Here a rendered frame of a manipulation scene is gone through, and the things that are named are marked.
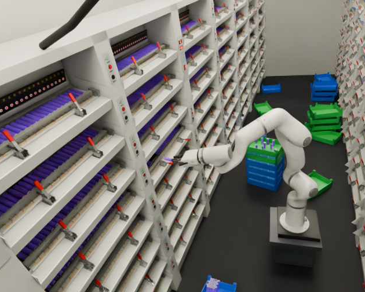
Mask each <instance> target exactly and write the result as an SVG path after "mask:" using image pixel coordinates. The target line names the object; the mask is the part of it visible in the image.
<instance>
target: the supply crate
mask: <svg viewBox="0 0 365 292"><path fill-rule="evenodd" d="M268 139H269V145H267V138H266V137H263V144H262V143H261V137H260V138H259V139H258V140H257V143H255V141H254V142H252V143H251V144H250V145H249V146H248V147H247V151H249V152H253V153H257V154H261V155H266V156H271V157H274V158H278V156H279V155H280V153H281V152H282V150H283V147H282V146H281V144H280V142H279V141H278V140H275V139H272V138H268ZM272 140H275V146H274V147H273V146H272V150H270V143H272ZM264 142H266V148H264V149H262V145H264ZM256 144H257V145H258V148H256ZM275 148H276V150H275V152H274V149H275Z"/></svg>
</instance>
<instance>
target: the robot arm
mask: <svg viewBox="0 0 365 292"><path fill-rule="evenodd" d="M273 129H275V135H276V138H277V139H278V141H279V142H280V144H281V146H282V147H283V149H284V151H285V154H286V159H287V166H286V168H285V170H284V172H283V179H284V181H285V183H286V184H288V185H289V186H290V187H292V189H293V190H295V191H291V192H289V194H288V196H287V205H286V212H285V213H283V214H282V215H281V216H280V224H281V226H282V227H283V228H284V229H285V230H287V231H289V232H292V233H303V232H305V231H306V230H307V229H308V228H309V221H308V219H307V218H306V217H305V211H306V203H307V200H308V199H309V198H311V197H313V196H315V195H316V194H317V193H318V190H319V189H318V185H317V183H316V182H315V181H314V180H313V179H311V178H310V177H309V176H307V175H306V174H305V173H303V172H302V171H301V170H300V169H302V168H303V167H304V165H305V153H304V149H303V147H306V146H307V145H309V144H310V142H311V140H312V136H311V133H310V131H309V130H308V129H307V128H306V127H305V126H304V125H303V124H302V123H300V122H299V121H297V120H296V119H295V118H294V117H292V116H291V115H290V114H289V113H288V112H287V111H285V110H284V109H282V108H275V109H272V110H270V111H268V112H267V113H266V114H263V115H262V116H261V117H259V118H257V119H256V120H254V121H252V122H251V123H249V124H248V125H247V126H245V127H243V128H242V129H240V130H239V131H237V132H236V134H235V148H234V151H232V148H231V146H230V145H228V144H227V145H219V146H215V147H207V148H201V149H192V150H188V151H186V152H185V153H184V154H181V155H176V156H173V159H171V161H172V162H173V164H176V163H178V164H179V166H182V165H183V167H191V166H196V165H199V164H203V165H204V164H213V165H214V167H215V168H216V170H217V171H218V172H219V173H220V174H224V173H226V172H228V171H230V170H232V169H233V168H234V167H236V166H237V165H238V164H239V163H240V162H241V161H242V160H243V158H244V156H245V154H246V151H247V147H248V146H249V145H250V144H251V143H252V142H254V141H255V140H258V139H259V138H260V137H262V136H264V135H266V134H267V133H269V132H270V131H272V130H273Z"/></svg>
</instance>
